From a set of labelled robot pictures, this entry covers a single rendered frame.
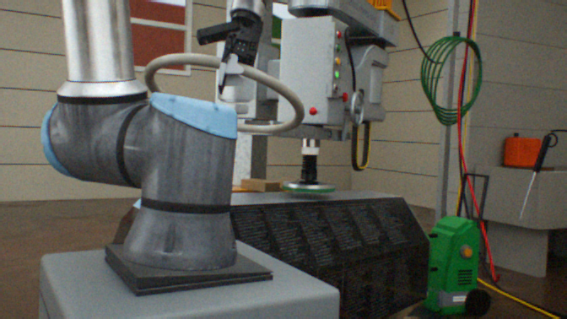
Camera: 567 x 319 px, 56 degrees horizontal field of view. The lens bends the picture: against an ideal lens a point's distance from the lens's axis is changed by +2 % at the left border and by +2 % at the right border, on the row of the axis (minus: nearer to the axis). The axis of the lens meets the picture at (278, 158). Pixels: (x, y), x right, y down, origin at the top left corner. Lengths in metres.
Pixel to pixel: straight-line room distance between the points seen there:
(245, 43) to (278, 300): 0.78
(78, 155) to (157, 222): 0.20
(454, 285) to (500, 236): 1.56
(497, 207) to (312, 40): 3.05
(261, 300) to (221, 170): 0.22
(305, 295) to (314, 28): 1.44
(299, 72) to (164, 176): 1.33
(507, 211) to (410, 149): 4.18
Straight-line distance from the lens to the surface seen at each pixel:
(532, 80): 5.54
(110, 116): 0.92
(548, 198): 4.66
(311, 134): 2.03
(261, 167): 2.94
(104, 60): 0.93
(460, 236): 3.43
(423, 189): 8.52
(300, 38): 2.12
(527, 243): 4.83
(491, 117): 5.10
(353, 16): 2.32
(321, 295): 0.83
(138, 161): 0.88
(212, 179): 0.84
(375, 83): 2.73
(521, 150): 5.10
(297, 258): 1.85
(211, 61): 1.38
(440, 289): 3.47
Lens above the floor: 1.09
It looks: 3 degrees down
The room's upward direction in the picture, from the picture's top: 2 degrees clockwise
